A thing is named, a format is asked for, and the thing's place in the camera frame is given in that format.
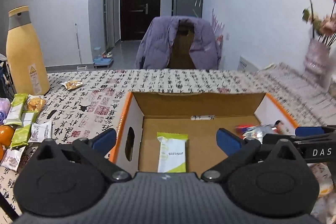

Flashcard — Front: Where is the red silver snack bag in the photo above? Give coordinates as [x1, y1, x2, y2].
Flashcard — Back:
[235, 124, 279, 143]

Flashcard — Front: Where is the green white snack bar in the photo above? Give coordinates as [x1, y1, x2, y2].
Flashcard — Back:
[157, 132, 189, 173]

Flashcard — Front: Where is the pink quilted cloth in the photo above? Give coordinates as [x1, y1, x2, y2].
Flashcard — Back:
[256, 63, 335, 126]

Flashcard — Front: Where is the red cardboard pumpkin box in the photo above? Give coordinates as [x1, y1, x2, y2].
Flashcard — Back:
[109, 92, 298, 174]

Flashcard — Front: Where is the green snack bar on table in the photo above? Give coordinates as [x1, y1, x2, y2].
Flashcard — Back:
[3, 93, 29, 126]

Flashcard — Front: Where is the wooden chair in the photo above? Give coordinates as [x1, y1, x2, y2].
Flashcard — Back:
[167, 25, 195, 69]

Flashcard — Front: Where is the orange tangerine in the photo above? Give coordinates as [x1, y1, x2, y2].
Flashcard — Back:
[0, 125, 15, 147]

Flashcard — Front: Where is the yellow thermos bottle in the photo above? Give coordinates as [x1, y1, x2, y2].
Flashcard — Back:
[6, 6, 50, 96]

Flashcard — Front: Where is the purple jacket on chair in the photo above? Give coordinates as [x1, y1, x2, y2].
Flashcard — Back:
[135, 16, 221, 70]

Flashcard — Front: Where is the dried rose bouquet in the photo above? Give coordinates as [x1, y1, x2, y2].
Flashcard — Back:
[302, 0, 335, 48]

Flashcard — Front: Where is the purple tissue pack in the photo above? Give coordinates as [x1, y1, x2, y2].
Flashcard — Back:
[0, 98, 11, 124]

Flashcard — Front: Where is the dark entrance door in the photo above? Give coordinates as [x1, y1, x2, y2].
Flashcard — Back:
[120, 0, 161, 41]

